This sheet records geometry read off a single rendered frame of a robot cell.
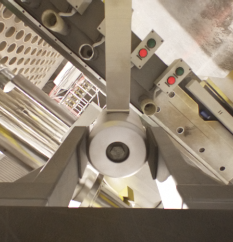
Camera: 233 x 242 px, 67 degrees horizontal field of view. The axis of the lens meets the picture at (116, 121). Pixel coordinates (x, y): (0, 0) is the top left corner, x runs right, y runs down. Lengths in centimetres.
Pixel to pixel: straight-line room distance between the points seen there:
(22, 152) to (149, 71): 71
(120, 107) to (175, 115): 86
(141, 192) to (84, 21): 104
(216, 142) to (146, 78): 55
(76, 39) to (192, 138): 81
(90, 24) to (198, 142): 84
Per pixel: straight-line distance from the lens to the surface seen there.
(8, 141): 94
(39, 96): 120
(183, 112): 101
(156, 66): 90
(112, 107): 15
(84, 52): 81
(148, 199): 131
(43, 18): 80
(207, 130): 110
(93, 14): 92
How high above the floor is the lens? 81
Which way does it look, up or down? 14 degrees up
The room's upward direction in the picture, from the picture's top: 137 degrees counter-clockwise
